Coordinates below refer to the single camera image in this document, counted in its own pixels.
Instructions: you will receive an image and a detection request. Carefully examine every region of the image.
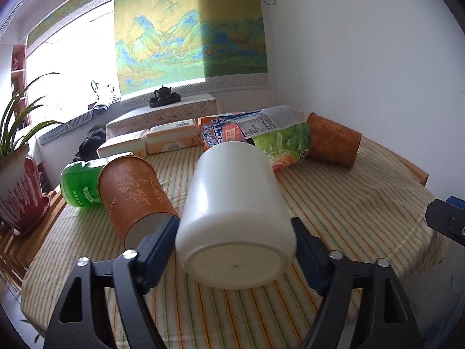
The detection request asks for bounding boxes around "wooden slatted tray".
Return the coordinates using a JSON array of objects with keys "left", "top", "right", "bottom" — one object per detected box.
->
[{"left": 1, "top": 186, "right": 67, "bottom": 291}]

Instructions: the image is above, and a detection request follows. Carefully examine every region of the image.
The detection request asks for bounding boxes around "red white plant pot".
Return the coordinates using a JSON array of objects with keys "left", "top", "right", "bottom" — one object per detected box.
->
[{"left": 0, "top": 144, "right": 51, "bottom": 236}]

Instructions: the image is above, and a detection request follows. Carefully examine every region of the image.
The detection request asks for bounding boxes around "landscape painting curtain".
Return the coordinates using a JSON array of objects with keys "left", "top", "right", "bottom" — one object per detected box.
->
[{"left": 114, "top": 0, "right": 268, "bottom": 95}]

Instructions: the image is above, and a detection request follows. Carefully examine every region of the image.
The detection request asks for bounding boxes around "orange blue snack bag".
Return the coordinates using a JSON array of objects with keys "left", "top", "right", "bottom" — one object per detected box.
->
[{"left": 198, "top": 112, "right": 247, "bottom": 151}]

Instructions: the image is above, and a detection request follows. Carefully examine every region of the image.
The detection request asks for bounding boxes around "green snack bag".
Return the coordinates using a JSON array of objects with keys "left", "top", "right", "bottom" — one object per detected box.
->
[{"left": 222, "top": 106, "right": 310, "bottom": 170}]

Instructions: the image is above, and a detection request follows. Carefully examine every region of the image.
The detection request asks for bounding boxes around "striped table cloth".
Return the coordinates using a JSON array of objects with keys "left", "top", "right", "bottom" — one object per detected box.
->
[{"left": 21, "top": 139, "right": 446, "bottom": 348}]

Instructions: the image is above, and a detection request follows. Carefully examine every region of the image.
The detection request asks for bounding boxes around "blue cloth on sill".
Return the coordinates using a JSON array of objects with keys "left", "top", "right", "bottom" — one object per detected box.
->
[{"left": 90, "top": 99, "right": 120, "bottom": 117}]

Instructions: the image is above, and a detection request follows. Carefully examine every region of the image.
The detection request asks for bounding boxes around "orange paper cup right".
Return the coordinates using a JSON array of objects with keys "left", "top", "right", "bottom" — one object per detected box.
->
[{"left": 306, "top": 113, "right": 362, "bottom": 168}]

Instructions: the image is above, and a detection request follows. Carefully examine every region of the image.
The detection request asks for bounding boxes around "tissue pack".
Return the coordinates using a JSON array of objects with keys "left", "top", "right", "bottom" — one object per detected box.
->
[
  {"left": 144, "top": 119, "right": 201, "bottom": 154},
  {"left": 97, "top": 129, "right": 148, "bottom": 159}
]

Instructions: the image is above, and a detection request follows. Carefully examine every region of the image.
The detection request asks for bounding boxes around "lace covered low table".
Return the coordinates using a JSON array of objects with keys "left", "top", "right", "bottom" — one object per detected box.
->
[{"left": 105, "top": 94, "right": 220, "bottom": 139}]

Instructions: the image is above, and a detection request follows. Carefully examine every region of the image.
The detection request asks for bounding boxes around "orange paper cup left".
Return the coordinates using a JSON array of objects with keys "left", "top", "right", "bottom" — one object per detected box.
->
[{"left": 98, "top": 155, "right": 178, "bottom": 249}]

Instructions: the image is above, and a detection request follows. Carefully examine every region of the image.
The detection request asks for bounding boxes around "green plastic bottle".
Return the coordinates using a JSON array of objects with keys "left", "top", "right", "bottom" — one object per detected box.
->
[{"left": 60, "top": 155, "right": 117, "bottom": 208}]

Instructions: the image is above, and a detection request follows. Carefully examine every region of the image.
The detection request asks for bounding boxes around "green spider plant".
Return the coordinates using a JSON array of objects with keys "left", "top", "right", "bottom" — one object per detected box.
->
[{"left": 1, "top": 72, "right": 72, "bottom": 160}]

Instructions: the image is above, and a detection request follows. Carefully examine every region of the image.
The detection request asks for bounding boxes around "black bag on floor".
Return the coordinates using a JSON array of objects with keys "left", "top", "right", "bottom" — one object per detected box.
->
[{"left": 73, "top": 129, "right": 105, "bottom": 162}]

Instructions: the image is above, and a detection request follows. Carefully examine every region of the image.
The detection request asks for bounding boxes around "tissue pack far left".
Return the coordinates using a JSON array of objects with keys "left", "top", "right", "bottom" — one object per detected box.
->
[{"left": 97, "top": 129, "right": 148, "bottom": 159}]

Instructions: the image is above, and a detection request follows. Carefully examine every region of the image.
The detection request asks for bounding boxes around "white plastic cup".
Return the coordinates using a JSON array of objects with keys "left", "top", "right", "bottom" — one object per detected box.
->
[{"left": 175, "top": 142, "right": 296, "bottom": 290}]

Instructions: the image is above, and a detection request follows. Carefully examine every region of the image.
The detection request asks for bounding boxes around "orange paper cup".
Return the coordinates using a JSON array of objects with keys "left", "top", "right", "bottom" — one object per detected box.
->
[
  {"left": 306, "top": 113, "right": 362, "bottom": 168},
  {"left": 98, "top": 155, "right": 178, "bottom": 249}
]

